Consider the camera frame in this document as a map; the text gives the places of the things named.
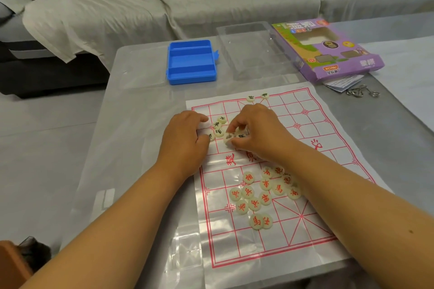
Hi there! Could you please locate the person's right forearm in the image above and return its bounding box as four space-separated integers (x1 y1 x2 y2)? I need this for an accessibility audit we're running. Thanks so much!
268 143 434 289

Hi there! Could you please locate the person's right hand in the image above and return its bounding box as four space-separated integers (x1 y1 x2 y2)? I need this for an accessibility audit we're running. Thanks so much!
225 103 300 162

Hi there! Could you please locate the dark sofa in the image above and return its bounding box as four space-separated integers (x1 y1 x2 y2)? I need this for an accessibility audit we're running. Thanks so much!
0 2 110 98

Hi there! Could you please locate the person's left forearm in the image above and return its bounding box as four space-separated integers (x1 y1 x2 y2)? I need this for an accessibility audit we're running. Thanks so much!
20 163 194 289

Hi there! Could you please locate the orange-brown stool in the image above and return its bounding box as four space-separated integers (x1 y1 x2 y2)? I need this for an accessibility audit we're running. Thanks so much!
0 240 33 289

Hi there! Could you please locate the white paper sheet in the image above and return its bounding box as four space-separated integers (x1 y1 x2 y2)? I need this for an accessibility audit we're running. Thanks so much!
359 35 434 134

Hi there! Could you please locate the white red-lined chess board sheet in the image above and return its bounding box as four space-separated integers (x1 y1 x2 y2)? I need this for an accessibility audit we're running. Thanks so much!
186 82 394 289

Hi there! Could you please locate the purple cardboard game box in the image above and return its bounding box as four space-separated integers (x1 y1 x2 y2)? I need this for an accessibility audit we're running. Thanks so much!
272 18 386 83

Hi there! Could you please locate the black bag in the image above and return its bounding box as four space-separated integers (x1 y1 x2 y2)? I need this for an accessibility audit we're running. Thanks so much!
18 236 52 274

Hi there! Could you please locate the pile of black-character chess pieces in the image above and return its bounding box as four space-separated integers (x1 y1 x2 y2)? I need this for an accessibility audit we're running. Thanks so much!
207 115 250 144

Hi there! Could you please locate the pile of red-character chess pieces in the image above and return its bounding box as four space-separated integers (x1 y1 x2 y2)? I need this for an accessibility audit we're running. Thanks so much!
229 164 302 231

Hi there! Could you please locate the blue plastic box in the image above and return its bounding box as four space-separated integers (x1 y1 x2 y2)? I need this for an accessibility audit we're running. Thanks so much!
166 40 219 85

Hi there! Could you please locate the person's left hand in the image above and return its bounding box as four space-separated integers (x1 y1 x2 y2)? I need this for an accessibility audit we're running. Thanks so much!
157 110 212 177

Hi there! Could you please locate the white paper leaflet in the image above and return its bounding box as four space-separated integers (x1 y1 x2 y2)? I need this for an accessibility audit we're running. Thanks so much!
323 75 365 91

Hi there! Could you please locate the clear plastic box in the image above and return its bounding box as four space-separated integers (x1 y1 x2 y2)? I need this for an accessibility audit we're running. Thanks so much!
216 21 300 80

